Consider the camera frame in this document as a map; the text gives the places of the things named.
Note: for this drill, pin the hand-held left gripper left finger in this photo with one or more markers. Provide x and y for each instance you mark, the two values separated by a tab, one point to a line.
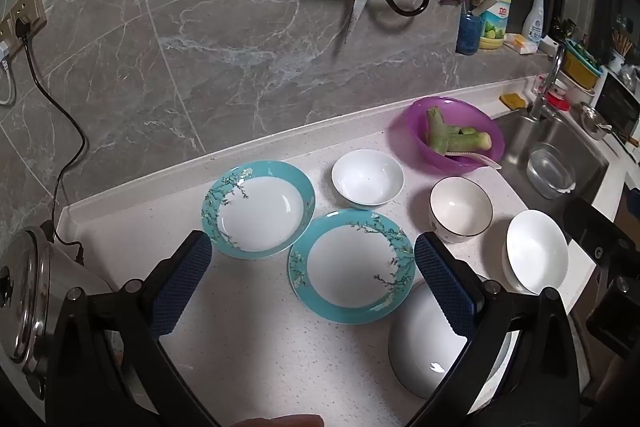
182	289

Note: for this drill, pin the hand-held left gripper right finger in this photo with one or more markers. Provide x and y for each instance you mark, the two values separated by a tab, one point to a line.
445	292

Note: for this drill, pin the plain white bowl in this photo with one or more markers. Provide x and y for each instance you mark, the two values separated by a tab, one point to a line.
367	179

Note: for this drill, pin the person's left hand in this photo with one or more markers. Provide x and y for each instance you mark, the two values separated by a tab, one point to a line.
280	422

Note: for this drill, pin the large white bowl bottom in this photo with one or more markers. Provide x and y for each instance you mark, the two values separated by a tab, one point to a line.
425	352

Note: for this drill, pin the wide dark rimmed white bowl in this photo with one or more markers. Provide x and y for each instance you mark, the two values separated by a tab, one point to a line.
537	252

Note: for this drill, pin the small dark rimmed white bowl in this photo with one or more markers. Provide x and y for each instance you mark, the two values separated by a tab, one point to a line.
460	207

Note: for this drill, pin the teal floral rim plate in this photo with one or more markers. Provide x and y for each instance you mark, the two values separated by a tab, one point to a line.
258	212
352	267

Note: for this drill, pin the clear glass bowl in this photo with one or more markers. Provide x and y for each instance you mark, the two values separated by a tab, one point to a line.
550	172

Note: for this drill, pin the white plastic spoon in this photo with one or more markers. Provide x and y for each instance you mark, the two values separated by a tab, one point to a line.
480	158

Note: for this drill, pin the steel rice cooker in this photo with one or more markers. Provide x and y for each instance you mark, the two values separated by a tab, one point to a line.
35	287

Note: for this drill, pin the small steel pot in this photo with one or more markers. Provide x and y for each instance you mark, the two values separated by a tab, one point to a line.
595	122

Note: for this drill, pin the stainless steel sink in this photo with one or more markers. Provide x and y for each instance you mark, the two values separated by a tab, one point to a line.
520	142

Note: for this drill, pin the purple plastic basin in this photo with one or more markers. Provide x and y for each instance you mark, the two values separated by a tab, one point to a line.
450	122

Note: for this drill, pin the black toaster oven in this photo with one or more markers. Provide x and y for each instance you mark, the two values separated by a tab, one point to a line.
620	102

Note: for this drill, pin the red lid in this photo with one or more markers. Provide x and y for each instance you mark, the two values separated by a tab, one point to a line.
557	100

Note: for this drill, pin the chrome faucet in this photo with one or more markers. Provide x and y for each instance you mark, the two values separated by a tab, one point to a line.
550	77

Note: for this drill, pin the green and yellow drain basket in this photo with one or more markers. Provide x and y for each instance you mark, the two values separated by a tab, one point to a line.
582	67

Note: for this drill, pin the chopstick holder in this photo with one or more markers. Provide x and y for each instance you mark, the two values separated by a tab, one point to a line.
619	57

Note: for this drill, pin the white and yellow sponge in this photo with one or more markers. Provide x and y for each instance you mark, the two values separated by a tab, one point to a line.
520	44

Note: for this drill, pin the blue translucent cup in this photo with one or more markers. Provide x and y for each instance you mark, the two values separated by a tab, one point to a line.
469	36

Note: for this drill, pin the white spray bottle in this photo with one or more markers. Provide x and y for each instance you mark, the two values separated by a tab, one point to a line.
534	24

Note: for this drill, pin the yellow detergent bottle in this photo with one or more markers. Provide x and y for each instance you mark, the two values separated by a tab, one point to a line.
496	19

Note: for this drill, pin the wall socket panel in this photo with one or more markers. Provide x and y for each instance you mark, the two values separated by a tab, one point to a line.
31	3

